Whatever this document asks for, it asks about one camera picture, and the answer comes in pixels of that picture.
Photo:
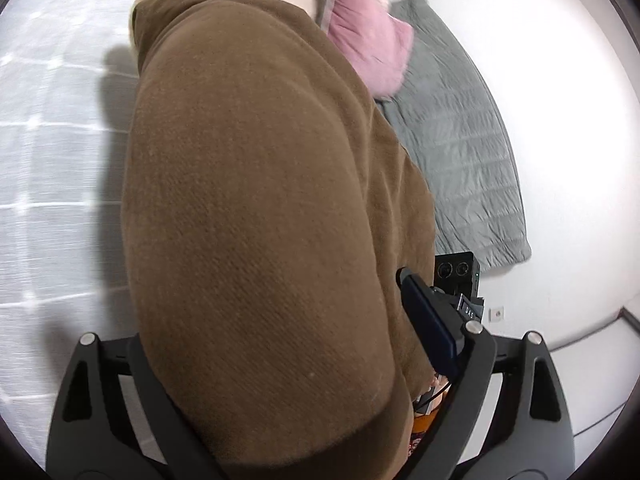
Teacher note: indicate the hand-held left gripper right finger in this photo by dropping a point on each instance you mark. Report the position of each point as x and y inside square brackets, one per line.
[430, 320]

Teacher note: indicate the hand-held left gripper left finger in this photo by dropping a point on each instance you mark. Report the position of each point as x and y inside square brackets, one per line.
[150, 395]

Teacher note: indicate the brown coat with fur collar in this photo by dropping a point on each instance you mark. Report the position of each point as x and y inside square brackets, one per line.
[260, 185]

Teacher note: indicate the person's right hand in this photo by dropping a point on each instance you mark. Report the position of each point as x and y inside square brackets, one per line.
[436, 389]

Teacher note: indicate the grey quilted pad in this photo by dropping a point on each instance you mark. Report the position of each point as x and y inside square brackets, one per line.
[460, 150]

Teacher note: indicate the white baseboard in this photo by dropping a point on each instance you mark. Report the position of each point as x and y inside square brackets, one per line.
[600, 332]

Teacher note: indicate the grey checked blanket with fringe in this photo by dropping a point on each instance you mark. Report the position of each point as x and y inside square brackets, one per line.
[50, 185]

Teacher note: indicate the white wall outlet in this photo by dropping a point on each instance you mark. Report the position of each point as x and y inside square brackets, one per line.
[496, 314]

